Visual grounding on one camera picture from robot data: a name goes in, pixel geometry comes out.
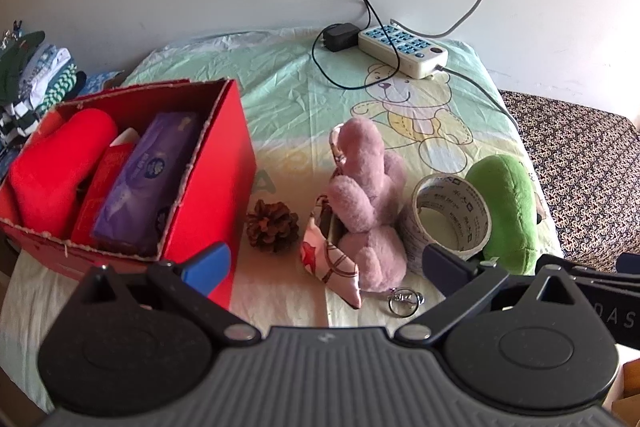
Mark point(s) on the green plush toy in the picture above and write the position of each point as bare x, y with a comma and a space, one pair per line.
505, 202

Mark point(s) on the black power adapter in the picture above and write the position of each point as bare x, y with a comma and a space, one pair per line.
340, 37

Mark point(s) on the brown pine cone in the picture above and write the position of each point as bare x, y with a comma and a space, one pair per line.
271, 226

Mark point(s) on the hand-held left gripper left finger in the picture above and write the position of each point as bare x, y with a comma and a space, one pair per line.
207, 264

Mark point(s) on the pink plush toy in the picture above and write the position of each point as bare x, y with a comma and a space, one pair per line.
365, 167

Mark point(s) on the bear printed table cloth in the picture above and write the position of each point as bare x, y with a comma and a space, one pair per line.
280, 72

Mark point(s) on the brown patterned bed cover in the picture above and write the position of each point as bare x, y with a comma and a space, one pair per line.
580, 157

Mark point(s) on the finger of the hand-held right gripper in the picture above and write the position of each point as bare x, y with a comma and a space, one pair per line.
600, 279

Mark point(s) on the printed tape roll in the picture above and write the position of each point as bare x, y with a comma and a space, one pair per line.
415, 227

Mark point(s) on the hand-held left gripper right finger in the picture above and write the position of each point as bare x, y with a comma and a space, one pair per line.
442, 267

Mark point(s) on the cream power strip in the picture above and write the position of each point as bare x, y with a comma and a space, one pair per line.
425, 59

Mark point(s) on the red plush pillow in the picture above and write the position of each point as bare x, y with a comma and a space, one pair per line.
55, 172

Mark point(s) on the purple tissue pack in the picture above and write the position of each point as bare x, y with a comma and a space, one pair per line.
145, 177

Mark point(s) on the red packet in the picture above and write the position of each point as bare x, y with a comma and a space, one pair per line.
97, 202

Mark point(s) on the patterned fabric pouch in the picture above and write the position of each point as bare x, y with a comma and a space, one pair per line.
330, 264

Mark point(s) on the red cardboard box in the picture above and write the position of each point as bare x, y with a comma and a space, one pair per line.
215, 187

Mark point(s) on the stack of folded clothes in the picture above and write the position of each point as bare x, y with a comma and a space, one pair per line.
35, 72

